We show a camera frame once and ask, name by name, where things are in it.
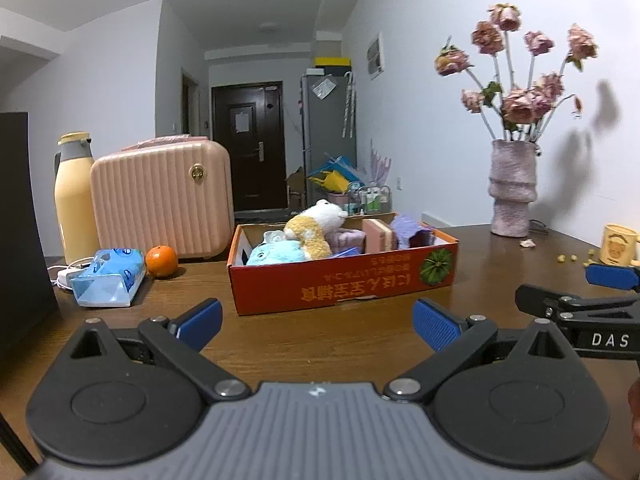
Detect yellow thermos bottle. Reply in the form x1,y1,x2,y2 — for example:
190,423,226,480
53,131,101,265

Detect wire trolley rack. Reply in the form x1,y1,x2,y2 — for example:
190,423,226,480
349,183,394,216

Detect open brown cardboard box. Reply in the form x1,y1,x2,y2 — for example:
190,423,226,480
284,166,306,209

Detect orange cardboard box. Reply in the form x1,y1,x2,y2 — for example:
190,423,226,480
227,212,460,317

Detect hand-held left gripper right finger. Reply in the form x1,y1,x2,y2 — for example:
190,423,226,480
383,298,577,403

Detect white electrical panel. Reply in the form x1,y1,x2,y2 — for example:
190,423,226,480
365,33,385,80

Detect dried pink roses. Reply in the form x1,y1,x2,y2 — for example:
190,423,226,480
433,2,600,144

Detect pink ribbed suitcase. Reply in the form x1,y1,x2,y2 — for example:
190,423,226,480
89,134,236,261

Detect purple fluffy headband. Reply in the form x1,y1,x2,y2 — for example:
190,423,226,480
389,213,435,250

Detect blue tissue pack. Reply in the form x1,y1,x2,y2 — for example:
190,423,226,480
69,247,148,309

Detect white folded umbrella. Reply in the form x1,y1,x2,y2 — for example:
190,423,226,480
342,72,357,140

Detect dark entrance door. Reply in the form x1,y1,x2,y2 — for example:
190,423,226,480
210,81,285,213

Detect orange fruit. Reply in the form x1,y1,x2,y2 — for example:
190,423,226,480
144,244,180,279

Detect scattered small yellow bits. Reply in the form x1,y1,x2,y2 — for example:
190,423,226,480
555,248,596,266

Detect yellow printed mug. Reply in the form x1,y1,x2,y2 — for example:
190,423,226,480
597,223,640,267

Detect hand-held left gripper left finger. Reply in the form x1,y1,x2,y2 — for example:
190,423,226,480
59,298,252,403

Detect grey refrigerator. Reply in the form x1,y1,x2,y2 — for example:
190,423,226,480
299,73,358,196

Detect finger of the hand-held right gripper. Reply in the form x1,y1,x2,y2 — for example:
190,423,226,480
585,262,640,292
514,283,640,329

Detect purple feather decoration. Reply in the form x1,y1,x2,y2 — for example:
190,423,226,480
367,139,394,186

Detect pink textured vase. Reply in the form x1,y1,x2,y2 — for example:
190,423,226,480
488,139,539,239

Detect white yellow plush toy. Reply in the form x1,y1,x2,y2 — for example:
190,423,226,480
283,198,350,261

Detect blue plush toy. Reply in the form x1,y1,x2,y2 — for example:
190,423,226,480
245,230,306,267

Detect white charger cable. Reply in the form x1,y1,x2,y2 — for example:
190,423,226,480
47,255,96,291

